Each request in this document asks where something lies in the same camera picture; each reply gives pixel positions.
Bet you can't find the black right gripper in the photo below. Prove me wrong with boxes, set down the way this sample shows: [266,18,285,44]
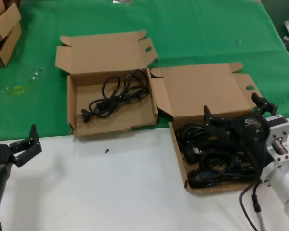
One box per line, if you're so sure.
[203,92,278,175]

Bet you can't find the black power cable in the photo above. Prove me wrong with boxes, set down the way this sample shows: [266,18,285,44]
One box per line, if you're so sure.
[198,148,252,174]
[80,68,150,125]
[175,123,209,147]
[183,144,204,163]
[187,168,257,189]

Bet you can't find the open brown cardboard box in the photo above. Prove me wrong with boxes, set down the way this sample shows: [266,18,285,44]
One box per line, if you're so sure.
[150,61,264,193]

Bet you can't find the long open cardboard box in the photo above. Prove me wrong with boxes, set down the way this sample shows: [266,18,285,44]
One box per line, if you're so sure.
[0,23,23,67]

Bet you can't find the clear plastic scraps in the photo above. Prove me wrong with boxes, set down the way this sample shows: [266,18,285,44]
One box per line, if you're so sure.
[30,67,44,81]

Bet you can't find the green table cloth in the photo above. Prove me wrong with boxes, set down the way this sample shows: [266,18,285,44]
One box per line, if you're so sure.
[0,0,289,142]

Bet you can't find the yellow square ring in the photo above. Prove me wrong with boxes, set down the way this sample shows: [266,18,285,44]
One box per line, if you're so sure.
[12,85,25,96]

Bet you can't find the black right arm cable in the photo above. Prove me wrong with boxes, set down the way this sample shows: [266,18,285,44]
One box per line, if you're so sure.
[239,180,260,231]

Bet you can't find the grey cable with black connector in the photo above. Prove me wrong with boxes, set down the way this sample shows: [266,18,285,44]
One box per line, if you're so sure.
[251,194,267,231]

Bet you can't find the cardboard box with torn wall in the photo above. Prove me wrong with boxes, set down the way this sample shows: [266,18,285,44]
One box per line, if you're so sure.
[54,29,159,137]

